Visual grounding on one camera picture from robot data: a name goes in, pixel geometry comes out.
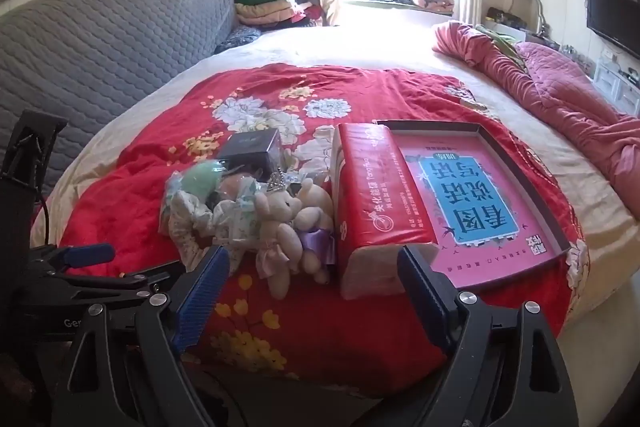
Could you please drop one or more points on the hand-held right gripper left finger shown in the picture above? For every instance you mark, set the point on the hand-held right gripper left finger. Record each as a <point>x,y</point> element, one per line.
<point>200,302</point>

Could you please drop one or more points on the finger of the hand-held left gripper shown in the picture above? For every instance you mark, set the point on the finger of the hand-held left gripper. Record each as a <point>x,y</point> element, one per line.
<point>125,287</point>
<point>90,254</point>

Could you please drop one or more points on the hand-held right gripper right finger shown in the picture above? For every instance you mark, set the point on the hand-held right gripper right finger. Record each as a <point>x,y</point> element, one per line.
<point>425,302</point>

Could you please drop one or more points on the white floral scrunchie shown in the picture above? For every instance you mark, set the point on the white floral scrunchie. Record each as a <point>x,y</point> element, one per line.
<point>182,222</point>

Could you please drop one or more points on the white green printed packet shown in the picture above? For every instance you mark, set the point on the white green printed packet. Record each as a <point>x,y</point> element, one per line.
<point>245,227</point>

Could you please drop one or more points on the cream teddy bear pink bow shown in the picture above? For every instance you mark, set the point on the cream teddy bear pink bow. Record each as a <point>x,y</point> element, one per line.
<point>275,247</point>

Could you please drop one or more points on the dark box lid pink inside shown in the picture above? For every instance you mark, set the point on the dark box lid pink inside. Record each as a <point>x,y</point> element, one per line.
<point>475,207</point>

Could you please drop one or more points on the green sponge ball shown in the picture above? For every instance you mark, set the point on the green sponge ball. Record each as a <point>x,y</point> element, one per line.
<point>205,179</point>

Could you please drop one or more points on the red tissue pack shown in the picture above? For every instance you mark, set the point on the red tissue pack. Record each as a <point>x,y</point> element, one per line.
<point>370,187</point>

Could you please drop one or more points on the pink sponge ball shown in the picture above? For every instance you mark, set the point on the pink sponge ball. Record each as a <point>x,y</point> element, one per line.
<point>232,189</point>

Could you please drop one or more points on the small silver tiara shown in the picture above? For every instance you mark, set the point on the small silver tiara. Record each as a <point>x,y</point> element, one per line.
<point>277,182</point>

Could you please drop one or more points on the black box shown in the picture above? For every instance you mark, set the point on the black box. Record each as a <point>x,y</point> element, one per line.
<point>250,144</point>

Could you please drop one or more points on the grey quilted headboard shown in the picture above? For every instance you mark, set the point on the grey quilted headboard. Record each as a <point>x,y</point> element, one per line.
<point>100,57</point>

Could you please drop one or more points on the red floral blanket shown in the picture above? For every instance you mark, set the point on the red floral blanket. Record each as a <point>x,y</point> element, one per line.
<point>350,107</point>

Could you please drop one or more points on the pink quilt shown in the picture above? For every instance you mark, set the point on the pink quilt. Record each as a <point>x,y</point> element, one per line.
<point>565,97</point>

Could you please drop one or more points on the dark patterned pillow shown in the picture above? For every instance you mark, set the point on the dark patterned pillow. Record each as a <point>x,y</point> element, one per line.
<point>237,38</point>

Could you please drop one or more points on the bed with cream sheet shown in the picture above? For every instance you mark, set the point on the bed with cream sheet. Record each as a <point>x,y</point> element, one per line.
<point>375,42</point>

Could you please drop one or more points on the green cloth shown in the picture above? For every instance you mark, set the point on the green cloth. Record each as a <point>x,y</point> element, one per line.
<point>500,39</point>

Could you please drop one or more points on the dressing table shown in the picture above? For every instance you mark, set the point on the dressing table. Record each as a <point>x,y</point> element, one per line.
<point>550,42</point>

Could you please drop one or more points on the white drawer cabinet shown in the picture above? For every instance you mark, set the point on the white drawer cabinet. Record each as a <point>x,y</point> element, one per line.
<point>617,82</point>

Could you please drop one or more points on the folded patterned blanket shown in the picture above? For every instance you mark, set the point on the folded patterned blanket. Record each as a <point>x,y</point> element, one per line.
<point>435,2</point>

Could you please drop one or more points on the stack of folded clothes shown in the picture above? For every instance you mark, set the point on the stack of folded clothes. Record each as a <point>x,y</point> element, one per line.
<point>270,7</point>

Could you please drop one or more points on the vanity mirror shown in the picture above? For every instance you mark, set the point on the vanity mirror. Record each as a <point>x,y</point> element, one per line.
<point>525,7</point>

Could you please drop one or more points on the black television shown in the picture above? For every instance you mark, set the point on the black television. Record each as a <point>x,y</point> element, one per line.
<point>612,17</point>

